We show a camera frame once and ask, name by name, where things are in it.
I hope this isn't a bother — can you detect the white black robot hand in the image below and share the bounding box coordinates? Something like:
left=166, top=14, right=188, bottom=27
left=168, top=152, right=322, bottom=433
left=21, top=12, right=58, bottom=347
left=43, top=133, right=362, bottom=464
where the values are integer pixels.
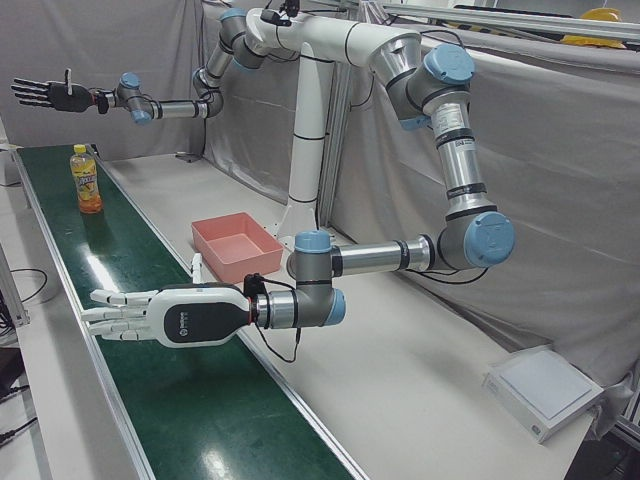
left=81, top=252, right=251, bottom=350

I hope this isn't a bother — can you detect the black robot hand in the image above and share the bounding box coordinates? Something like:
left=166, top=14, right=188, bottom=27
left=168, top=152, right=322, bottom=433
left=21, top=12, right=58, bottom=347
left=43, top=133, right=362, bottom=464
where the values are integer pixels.
left=10, top=69, right=99, bottom=114

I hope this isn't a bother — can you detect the pink plastic basket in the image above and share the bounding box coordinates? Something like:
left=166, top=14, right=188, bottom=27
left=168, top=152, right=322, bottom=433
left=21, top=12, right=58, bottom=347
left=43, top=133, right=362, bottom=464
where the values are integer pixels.
left=191, top=211, right=285, bottom=281

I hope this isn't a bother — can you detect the green conveyor belt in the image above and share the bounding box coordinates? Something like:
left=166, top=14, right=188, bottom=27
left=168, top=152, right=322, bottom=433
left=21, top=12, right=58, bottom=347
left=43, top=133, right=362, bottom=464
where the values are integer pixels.
left=14, top=143, right=354, bottom=480

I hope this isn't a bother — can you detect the orange juice bottle yellow cap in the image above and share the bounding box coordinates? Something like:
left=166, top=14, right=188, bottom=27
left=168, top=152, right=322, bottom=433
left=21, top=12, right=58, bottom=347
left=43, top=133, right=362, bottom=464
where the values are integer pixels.
left=69, top=143, right=104, bottom=215

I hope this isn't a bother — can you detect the aluminium profile leg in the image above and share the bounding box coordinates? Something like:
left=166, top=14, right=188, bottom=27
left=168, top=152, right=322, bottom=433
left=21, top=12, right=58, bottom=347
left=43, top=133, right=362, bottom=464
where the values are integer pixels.
left=0, top=239, right=29, bottom=329

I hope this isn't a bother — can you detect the white robot torso column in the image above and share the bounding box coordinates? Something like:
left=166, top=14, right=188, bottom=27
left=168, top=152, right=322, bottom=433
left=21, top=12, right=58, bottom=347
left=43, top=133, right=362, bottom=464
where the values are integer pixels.
left=244, top=7, right=424, bottom=241

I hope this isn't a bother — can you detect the white flat box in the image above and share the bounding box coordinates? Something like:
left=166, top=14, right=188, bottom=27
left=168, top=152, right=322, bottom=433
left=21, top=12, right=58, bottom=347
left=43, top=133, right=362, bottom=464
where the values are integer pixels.
left=481, top=347, right=605, bottom=445

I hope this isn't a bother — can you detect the grey cloth backdrop curtain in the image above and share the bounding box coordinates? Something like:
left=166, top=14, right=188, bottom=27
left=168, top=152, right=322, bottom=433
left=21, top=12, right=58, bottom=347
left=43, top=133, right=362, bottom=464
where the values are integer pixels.
left=0, top=0, right=640, bottom=436

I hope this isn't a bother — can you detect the yellow hard hat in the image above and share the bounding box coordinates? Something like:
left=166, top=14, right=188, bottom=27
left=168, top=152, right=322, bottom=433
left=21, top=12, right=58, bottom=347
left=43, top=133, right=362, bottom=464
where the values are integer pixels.
left=562, top=33, right=627, bottom=50
left=579, top=7, right=624, bottom=24

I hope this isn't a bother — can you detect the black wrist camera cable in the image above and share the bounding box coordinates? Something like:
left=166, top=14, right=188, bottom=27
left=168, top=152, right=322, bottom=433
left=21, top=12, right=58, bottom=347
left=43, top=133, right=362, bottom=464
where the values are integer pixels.
left=252, top=277, right=304, bottom=364

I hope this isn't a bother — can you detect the aluminium post behind column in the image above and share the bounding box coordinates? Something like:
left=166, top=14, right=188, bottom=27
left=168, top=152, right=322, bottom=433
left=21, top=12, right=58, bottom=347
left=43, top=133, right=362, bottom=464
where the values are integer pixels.
left=319, top=59, right=351, bottom=229

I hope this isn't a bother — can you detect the black overhead camera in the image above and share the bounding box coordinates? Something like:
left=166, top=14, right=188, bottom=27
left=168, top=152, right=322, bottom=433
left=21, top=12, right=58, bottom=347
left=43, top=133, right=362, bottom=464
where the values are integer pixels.
left=259, top=0, right=301, bottom=27

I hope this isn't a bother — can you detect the aluminium cell frame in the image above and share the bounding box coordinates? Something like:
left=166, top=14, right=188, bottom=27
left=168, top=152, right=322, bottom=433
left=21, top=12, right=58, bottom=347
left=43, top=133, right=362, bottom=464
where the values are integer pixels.
left=359, top=0, right=640, bottom=41

